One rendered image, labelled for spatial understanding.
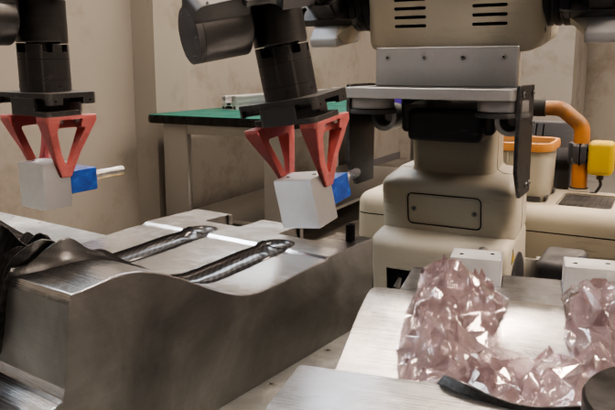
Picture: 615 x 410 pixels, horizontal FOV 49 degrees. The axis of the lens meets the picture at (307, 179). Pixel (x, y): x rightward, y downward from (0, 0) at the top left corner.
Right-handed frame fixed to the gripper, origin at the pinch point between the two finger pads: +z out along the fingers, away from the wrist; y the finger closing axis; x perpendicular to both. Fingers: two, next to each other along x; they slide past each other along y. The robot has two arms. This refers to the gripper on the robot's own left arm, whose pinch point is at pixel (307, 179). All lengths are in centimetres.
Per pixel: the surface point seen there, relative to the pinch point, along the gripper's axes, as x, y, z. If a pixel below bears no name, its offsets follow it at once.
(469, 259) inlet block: 1.9, 16.4, 9.5
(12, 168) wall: 123, -270, 17
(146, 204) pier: 207, -279, 61
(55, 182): -12.9, -26.2, -4.3
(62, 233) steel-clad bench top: 4, -55, 8
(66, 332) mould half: -36.0, 6.5, 0.2
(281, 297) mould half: -15.3, 6.1, 6.9
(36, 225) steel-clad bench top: 5, -63, 7
